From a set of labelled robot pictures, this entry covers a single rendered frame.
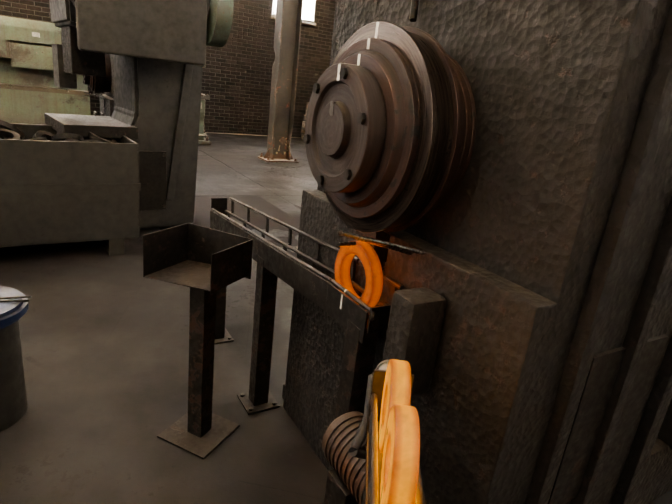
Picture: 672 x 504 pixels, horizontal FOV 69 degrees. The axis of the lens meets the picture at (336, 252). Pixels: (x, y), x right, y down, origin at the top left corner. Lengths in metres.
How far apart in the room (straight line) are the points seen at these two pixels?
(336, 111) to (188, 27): 2.70
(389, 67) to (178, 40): 2.73
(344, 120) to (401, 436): 0.67
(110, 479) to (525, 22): 1.64
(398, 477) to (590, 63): 0.72
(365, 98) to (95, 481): 1.37
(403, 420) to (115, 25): 3.20
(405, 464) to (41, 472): 1.39
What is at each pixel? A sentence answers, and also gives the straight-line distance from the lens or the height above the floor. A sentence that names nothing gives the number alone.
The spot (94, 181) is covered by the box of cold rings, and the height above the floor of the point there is 0.50.
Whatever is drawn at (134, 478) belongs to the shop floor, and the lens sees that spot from 1.78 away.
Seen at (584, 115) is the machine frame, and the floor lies 1.20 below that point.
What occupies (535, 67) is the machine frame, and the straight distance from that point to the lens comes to 1.04.
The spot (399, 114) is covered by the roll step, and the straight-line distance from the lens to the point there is 1.02.
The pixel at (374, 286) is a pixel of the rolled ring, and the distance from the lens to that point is 1.19.
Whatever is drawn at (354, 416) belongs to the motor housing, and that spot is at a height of 0.53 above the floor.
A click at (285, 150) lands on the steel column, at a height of 0.17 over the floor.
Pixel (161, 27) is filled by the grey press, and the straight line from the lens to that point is 3.66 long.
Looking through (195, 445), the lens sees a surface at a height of 0.01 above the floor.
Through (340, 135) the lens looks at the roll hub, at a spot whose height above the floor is 1.11.
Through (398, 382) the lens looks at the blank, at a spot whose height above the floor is 0.77.
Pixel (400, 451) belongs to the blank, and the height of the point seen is 0.78.
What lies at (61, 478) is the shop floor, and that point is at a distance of 1.83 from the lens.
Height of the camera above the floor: 1.20
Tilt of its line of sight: 18 degrees down
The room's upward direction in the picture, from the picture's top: 7 degrees clockwise
